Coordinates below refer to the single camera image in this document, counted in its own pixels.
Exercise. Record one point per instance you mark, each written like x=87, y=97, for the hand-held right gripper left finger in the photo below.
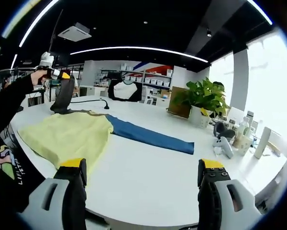
x=52, y=198

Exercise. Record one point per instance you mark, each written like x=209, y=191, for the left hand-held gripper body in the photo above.
x=47, y=61

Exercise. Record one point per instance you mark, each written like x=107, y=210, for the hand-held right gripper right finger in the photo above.
x=210, y=201

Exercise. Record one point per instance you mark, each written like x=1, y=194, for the yellow raglan garment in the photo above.
x=69, y=134

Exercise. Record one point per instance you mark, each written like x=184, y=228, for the person's left hand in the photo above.
x=38, y=77

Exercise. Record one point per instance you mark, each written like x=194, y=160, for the white cabinet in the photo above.
x=93, y=91

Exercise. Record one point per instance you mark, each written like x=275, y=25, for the ceiling air conditioner unit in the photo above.
x=74, y=32

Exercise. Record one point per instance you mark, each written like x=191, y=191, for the black gooseneck stand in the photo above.
x=106, y=107

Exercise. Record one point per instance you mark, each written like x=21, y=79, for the person's black printed shirt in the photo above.
x=6, y=172

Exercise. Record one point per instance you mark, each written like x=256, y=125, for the white game controller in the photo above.
x=223, y=145

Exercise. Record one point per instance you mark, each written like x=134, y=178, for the black and white shirt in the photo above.
x=124, y=92

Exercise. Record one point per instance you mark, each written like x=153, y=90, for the beige jar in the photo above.
x=242, y=143

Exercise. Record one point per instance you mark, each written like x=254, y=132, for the black curved object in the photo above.
x=226, y=133

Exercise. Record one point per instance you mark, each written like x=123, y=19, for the straight ceiling light strip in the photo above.
x=134, y=47

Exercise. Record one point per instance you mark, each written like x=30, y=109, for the tall white container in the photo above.
x=262, y=143

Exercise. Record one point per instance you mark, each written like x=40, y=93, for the shelf with white bins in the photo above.
x=155, y=80

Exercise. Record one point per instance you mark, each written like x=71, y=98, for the capped drink bottle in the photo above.
x=250, y=118

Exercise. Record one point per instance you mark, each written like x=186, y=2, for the brown cardboard box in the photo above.
x=179, y=103

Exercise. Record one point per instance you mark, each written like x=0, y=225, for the green potted plant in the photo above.
x=206, y=95

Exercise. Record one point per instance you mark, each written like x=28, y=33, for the black ceiling spotlight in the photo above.
x=208, y=33

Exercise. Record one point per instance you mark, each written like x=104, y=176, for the curved ceiling light strip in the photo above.
x=269, y=20

